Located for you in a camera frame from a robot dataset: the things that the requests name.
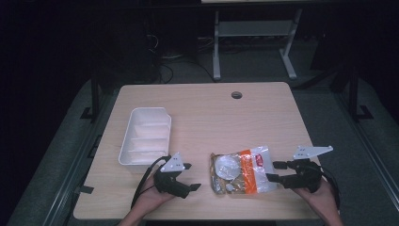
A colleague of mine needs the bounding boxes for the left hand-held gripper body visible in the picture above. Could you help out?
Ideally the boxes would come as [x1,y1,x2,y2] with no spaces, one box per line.
[152,152,192,200]

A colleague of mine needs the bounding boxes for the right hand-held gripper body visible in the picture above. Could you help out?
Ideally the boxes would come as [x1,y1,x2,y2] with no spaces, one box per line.
[281,145,334,193]

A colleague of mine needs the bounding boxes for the clear snack packet orange stripe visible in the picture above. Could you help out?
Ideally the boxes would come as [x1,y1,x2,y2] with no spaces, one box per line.
[209,145,279,196]

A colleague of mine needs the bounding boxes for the white plastic bin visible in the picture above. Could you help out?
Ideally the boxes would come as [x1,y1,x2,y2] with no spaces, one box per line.
[118,106,173,174]

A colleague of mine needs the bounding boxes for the person's left hand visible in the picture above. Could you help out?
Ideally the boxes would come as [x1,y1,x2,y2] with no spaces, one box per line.
[133,173,177,218]

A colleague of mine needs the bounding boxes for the person's right hand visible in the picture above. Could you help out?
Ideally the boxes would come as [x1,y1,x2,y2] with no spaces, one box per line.
[293,178,342,218]

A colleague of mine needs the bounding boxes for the black table edge clamp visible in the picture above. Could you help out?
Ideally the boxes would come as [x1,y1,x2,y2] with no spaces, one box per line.
[74,185,95,195]

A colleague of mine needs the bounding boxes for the black metal stand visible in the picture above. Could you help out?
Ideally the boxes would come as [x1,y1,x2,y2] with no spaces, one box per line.
[79,71,102,123]
[347,66,375,122]

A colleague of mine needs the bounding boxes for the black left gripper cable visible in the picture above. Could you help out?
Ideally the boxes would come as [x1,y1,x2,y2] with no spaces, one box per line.
[130,155,172,210]

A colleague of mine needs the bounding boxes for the black floor cables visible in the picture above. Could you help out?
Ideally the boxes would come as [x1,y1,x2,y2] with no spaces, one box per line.
[146,33,218,85]

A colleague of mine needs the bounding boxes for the white metal table frame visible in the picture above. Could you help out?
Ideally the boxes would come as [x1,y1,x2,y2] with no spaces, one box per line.
[212,8,304,81]

